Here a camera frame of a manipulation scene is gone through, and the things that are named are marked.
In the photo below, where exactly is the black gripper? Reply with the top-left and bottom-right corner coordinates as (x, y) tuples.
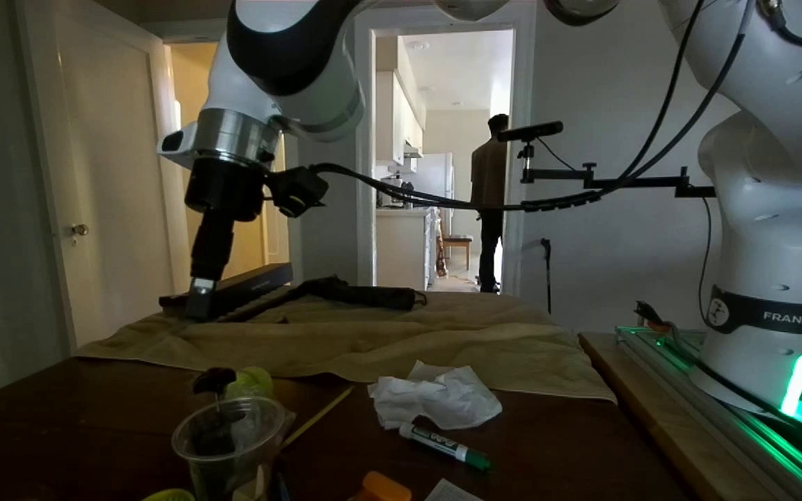
(183, 157), (267, 322)

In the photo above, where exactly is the black keyboard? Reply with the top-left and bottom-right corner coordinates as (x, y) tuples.
(155, 262), (295, 327)

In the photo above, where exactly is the yellow-green tennis ball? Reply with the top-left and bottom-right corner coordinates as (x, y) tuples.
(229, 365), (278, 403)

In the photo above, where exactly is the clear plastic bag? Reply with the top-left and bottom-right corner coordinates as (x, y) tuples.
(224, 365), (302, 420)

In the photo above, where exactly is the white room door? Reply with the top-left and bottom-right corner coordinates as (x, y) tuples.
(13, 0), (194, 357)

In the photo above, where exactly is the clear plastic cup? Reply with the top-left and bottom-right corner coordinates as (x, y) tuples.
(171, 396), (297, 501)

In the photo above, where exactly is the thin wooden stick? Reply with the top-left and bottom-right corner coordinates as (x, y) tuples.
(278, 384), (356, 453)

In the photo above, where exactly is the white kitchen counter cabinet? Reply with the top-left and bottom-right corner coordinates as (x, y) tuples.
(374, 203), (439, 290)

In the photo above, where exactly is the white crumpled tissue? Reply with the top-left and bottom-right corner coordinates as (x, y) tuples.
(366, 359), (508, 435)

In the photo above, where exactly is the orange block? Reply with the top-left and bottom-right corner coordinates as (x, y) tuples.
(356, 468), (414, 501)

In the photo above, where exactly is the white upper kitchen cabinet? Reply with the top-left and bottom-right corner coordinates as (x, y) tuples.
(374, 68), (426, 165)

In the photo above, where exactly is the white marker with green cap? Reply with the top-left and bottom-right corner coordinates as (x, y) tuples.
(396, 420), (494, 473)

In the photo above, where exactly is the beige towel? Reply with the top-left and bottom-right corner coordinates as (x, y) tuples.
(79, 290), (618, 406)

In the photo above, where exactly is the small white card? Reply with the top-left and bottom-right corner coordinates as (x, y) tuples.
(423, 475), (481, 501)

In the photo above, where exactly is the person in tan shirt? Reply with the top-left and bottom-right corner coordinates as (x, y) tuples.
(469, 112), (513, 296)

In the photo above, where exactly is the wooden base board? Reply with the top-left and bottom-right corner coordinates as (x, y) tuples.
(576, 331), (802, 501)

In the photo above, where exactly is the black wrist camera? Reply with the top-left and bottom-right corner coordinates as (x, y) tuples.
(264, 165), (332, 221)

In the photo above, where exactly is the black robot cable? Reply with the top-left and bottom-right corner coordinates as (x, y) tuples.
(307, 0), (802, 214)

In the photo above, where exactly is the thin black hanging cable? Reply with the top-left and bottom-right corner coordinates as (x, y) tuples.
(538, 237), (558, 318)

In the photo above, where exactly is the black base cable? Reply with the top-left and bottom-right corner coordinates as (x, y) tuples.
(633, 297), (802, 439)

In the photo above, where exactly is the aluminium rail with green light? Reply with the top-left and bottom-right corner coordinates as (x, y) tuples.
(616, 322), (802, 501)

